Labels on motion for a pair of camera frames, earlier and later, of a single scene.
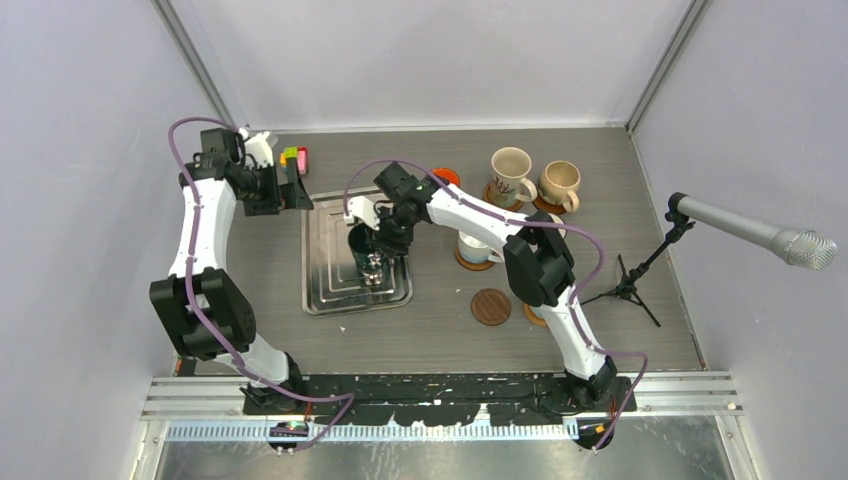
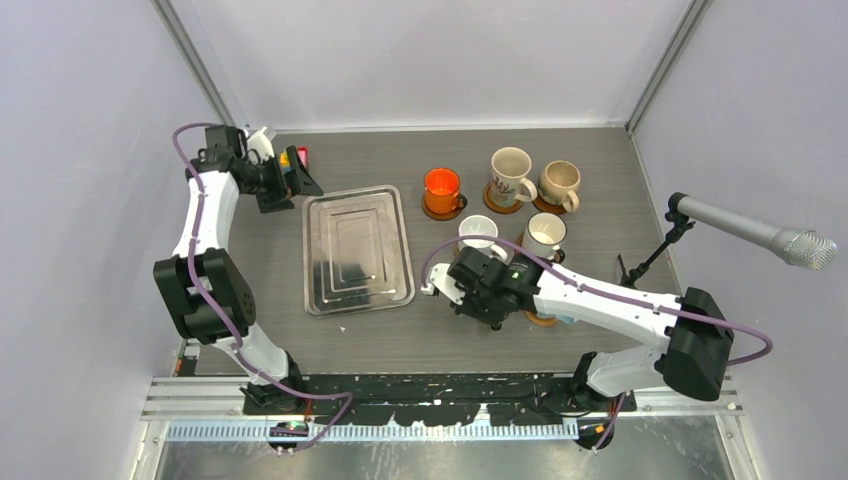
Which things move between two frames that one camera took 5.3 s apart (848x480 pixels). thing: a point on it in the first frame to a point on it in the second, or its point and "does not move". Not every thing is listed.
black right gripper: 392,243 to 493,318
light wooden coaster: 531,315 does not move
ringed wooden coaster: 547,206 does not move
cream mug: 558,183 does not move
